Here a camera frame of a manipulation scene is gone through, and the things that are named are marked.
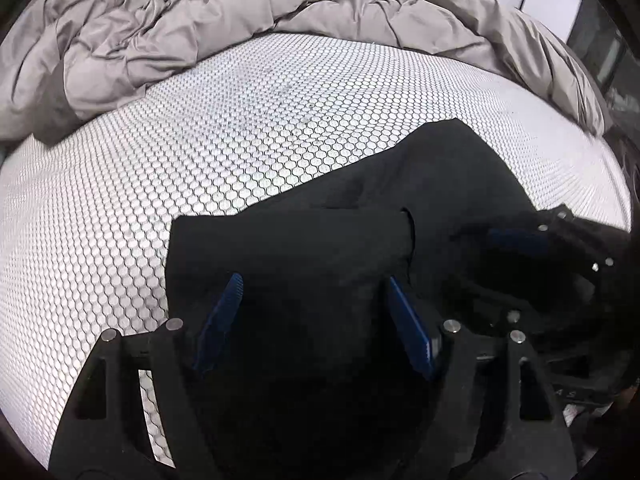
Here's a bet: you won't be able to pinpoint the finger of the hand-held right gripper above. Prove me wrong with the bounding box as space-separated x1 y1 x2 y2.
487 204 615 275
452 280 541 333

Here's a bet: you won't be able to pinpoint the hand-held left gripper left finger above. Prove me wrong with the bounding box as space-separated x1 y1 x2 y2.
48 272 245 480

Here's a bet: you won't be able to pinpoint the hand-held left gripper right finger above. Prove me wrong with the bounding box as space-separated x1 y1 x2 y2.
387 276 578 480

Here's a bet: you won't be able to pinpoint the black pants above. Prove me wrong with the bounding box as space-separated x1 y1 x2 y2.
165 118 631 480

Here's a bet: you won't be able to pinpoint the white honeycomb mattress cover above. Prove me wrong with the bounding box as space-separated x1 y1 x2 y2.
0 31 632 466

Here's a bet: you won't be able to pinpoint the dark furniture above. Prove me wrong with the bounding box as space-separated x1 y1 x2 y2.
567 0 640 131

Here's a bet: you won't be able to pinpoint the grey comforter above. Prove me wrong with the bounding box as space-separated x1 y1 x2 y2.
0 0 613 146

